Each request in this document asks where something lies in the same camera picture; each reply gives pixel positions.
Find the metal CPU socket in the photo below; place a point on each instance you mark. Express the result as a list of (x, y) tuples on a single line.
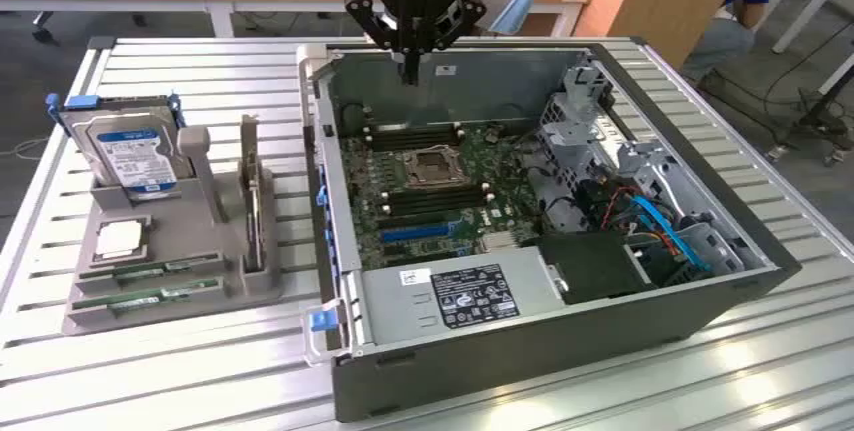
[(433, 166)]

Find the silver metal disk bay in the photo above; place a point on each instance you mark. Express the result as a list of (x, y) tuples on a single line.
[(714, 246), (567, 151)]

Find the wooden cabinet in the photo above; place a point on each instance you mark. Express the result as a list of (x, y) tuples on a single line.
[(680, 1)]

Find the green motherboard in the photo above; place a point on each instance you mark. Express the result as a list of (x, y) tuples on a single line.
[(367, 191)]

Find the long black expansion slot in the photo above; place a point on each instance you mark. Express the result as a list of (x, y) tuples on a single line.
[(409, 223)]

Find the blue expansion slot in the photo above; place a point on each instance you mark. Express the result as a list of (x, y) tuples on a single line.
[(413, 233)]

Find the hard disk with blue rails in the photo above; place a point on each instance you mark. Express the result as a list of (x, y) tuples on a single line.
[(133, 151)]

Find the silver finned heatsink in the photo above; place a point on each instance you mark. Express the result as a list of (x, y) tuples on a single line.
[(496, 242)]

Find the grey parts rack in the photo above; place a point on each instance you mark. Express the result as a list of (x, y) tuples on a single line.
[(187, 241)]

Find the black plastic fan shroud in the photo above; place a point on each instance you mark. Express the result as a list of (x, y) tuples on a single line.
[(587, 266)]

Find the black wheeled stand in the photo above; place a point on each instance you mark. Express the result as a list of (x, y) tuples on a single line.
[(816, 126)]

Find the silver CPU chip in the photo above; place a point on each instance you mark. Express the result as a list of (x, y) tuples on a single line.
[(120, 241)]

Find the grey power supply unit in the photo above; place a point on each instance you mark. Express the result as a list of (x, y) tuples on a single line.
[(400, 311)]

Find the black open PC case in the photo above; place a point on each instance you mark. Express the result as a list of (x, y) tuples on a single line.
[(534, 361)]

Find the graphics card with metal bracket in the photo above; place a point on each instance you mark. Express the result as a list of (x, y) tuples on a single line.
[(253, 211)]

